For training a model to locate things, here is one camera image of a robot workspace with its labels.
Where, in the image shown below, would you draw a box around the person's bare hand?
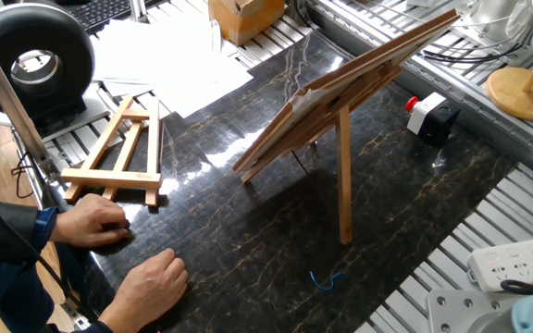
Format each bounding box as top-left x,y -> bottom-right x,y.
49,192 -> 131,249
97,248 -> 190,333

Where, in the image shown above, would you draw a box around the white photo frame cardboard back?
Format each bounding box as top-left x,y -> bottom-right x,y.
231,7 -> 462,175

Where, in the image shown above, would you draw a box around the small wooden tabletop easel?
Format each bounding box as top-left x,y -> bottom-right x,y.
61,95 -> 164,207

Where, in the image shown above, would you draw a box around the black marble table slab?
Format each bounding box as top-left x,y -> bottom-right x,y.
42,30 -> 517,333

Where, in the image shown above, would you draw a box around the person's blue jeans leg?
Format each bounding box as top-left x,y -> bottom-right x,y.
0,258 -> 56,333

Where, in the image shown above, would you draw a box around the white paper sheets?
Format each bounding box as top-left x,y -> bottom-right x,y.
93,11 -> 254,119

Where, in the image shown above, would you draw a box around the black computer keyboard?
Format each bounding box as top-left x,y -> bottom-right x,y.
69,0 -> 166,33

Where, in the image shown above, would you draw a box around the open brown cardboard box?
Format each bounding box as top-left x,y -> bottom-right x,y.
208,0 -> 286,47

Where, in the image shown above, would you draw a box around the red emergency stop button box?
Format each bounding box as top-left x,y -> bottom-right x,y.
403,91 -> 462,147

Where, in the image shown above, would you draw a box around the white power strip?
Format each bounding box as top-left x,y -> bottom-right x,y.
466,234 -> 533,293

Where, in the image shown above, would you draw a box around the round wooden pole stand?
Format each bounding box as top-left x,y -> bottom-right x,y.
485,25 -> 533,123

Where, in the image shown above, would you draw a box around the silver perforated mounting plate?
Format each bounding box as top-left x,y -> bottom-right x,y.
440,0 -> 527,47

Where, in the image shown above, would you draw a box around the thick black cable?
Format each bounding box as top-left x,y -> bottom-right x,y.
0,178 -> 85,309

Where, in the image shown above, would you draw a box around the thin black wire tangle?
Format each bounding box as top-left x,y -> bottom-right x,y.
10,151 -> 35,200

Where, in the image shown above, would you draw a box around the slanted aluminium profile post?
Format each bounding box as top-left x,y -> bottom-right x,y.
0,18 -> 57,177

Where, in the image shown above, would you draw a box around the blue twist tie wire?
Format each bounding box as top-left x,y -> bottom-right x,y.
309,270 -> 343,292

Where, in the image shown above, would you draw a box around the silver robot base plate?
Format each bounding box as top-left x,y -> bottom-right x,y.
426,289 -> 527,333

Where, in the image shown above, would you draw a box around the grey wire mesh rack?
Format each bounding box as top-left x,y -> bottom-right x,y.
312,0 -> 533,107

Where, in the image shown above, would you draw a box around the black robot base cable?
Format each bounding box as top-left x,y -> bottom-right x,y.
500,278 -> 533,298

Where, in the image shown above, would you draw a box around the thin black looped cable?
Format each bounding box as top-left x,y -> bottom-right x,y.
421,41 -> 527,65

